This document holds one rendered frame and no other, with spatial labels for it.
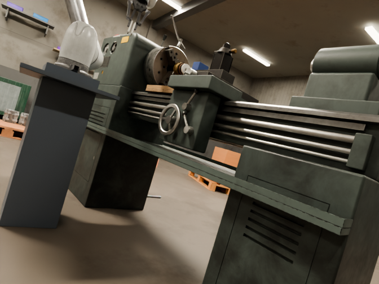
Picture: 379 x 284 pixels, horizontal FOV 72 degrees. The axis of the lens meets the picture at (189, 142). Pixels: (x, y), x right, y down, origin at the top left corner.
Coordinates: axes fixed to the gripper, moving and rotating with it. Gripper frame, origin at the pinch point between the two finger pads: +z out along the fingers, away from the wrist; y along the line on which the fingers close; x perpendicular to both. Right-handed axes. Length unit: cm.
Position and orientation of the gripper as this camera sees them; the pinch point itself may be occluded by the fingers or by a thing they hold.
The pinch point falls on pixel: (131, 28)
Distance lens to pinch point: 156.2
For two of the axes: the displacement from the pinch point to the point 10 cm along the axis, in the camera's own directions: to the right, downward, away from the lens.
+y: -8.6, -3.2, -3.9
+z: -2.8, 9.5, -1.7
